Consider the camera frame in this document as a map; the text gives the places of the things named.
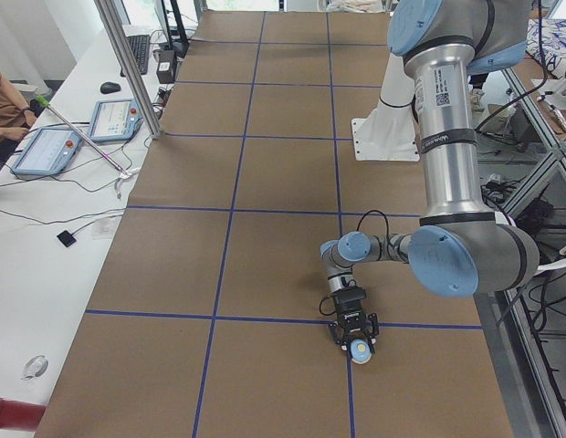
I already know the black monitor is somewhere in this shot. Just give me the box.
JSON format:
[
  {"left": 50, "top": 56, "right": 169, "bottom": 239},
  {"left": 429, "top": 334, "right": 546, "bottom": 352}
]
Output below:
[{"left": 153, "top": 0, "right": 190, "bottom": 58}]

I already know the person in brown shirt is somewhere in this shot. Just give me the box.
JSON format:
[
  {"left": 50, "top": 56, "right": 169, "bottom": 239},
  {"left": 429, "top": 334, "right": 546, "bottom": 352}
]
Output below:
[{"left": 0, "top": 72, "right": 37, "bottom": 162}]

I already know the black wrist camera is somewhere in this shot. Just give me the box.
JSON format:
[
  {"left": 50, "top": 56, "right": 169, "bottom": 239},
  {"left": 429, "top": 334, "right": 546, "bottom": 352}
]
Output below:
[{"left": 332, "top": 287, "right": 367, "bottom": 313}]

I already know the black keyboard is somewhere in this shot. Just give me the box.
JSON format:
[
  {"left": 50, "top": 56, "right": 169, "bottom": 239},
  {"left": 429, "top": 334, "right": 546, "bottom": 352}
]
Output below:
[{"left": 126, "top": 35, "right": 151, "bottom": 75}]

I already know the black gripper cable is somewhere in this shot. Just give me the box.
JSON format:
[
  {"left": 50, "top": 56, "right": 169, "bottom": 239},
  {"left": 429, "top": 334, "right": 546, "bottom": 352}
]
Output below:
[{"left": 319, "top": 209, "right": 390, "bottom": 317}]

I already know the blue teach pendant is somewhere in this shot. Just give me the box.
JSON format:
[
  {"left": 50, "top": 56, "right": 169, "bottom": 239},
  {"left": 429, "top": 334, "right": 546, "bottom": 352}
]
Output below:
[
  {"left": 12, "top": 128, "right": 83, "bottom": 177},
  {"left": 88, "top": 99, "right": 142, "bottom": 143}
]

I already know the aluminium frame post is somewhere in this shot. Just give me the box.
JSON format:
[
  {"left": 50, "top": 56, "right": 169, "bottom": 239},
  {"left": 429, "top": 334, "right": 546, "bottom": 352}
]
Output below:
[{"left": 94, "top": 0, "right": 161, "bottom": 140}]

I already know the near blue teach pendant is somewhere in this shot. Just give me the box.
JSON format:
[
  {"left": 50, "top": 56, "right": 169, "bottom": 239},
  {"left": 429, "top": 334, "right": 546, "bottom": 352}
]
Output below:
[{"left": 12, "top": 128, "right": 83, "bottom": 177}]

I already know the brown paper table cover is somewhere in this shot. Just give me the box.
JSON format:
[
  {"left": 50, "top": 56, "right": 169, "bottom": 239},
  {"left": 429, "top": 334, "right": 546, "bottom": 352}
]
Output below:
[{"left": 37, "top": 12, "right": 512, "bottom": 437}]

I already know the small black square pad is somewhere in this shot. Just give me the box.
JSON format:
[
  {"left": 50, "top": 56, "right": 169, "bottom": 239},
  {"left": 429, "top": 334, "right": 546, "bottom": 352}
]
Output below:
[{"left": 57, "top": 230, "right": 77, "bottom": 247}]

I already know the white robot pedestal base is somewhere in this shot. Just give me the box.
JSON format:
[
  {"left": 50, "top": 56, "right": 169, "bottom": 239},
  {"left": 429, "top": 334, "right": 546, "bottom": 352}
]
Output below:
[{"left": 351, "top": 54, "right": 420, "bottom": 162}]

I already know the far blue teach pendant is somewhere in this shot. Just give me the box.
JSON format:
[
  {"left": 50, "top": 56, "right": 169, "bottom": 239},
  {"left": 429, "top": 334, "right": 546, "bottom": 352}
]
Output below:
[{"left": 88, "top": 99, "right": 142, "bottom": 143}]

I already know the black power adapter box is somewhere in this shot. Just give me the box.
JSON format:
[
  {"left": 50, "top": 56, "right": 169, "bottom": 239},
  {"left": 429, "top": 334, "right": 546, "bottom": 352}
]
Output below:
[{"left": 156, "top": 50, "right": 177, "bottom": 84}]

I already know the black computer mouse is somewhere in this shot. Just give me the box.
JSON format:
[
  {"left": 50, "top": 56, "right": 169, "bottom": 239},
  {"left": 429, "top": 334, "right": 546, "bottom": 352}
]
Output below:
[{"left": 100, "top": 81, "right": 121, "bottom": 95}]

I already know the red cylinder object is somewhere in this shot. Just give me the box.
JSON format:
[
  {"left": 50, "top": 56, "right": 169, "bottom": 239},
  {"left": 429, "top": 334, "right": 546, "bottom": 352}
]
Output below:
[{"left": 0, "top": 398, "right": 46, "bottom": 432}]

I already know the metal rod green handle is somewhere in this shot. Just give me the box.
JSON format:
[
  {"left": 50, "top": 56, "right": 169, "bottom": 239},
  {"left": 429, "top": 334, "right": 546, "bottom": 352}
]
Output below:
[{"left": 35, "top": 95, "right": 132, "bottom": 179}]

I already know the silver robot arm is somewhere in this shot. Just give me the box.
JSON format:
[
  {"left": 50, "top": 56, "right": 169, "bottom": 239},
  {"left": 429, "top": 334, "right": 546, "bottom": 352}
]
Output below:
[{"left": 320, "top": 1, "right": 540, "bottom": 364}]

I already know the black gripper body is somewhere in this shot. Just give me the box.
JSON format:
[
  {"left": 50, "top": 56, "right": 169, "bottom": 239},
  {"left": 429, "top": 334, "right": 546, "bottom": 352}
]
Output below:
[{"left": 336, "top": 307, "right": 366, "bottom": 339}]

